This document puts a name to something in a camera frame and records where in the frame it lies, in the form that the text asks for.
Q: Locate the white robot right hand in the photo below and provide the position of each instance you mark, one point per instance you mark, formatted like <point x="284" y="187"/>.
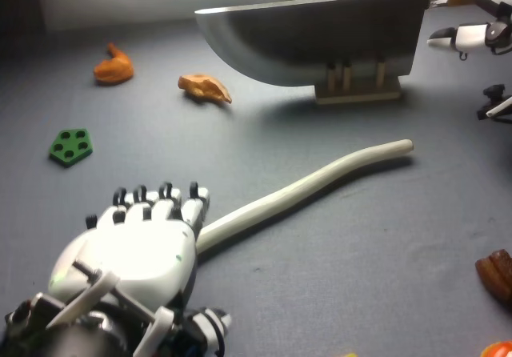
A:
<point x="472" y="37"/>

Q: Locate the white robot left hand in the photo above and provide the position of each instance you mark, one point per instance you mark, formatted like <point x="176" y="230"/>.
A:
<point x="140" y="253"/>

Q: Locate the large silver cleaver blade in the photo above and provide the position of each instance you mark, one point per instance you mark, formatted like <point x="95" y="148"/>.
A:
<point x="320" y="33"/>

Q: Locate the long white leek stalk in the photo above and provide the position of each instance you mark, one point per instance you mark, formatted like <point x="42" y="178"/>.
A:
<point x="304" y="187"/>

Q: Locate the wooden peg board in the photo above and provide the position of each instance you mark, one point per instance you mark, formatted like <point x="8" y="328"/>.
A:
<point x="360" y="93"/>

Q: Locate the green pentagon block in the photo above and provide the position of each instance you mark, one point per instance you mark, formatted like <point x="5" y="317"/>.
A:
<point x="71" y="147"/>

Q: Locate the flat orange toy chicken wing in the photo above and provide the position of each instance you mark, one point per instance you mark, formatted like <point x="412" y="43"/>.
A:
<point x="204" y="89"/>

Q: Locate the curled orange toy chicken wing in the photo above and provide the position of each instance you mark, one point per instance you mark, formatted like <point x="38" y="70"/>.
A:
<point x="114" y="69"/>

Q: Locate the grey table cloth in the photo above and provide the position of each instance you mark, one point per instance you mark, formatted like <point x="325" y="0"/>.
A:
<point x="360" y="253"/>

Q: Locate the yellow two-hole rectangle block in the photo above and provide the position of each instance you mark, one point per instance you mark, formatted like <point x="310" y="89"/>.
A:
<point x="350" y="355"/>

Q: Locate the brown ridged toy food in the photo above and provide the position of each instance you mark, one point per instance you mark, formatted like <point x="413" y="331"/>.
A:
<point x="498" y="275"/>

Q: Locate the orange toy fruit slice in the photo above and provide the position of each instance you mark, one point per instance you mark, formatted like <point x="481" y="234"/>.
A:
<point x="498" y="351"/>

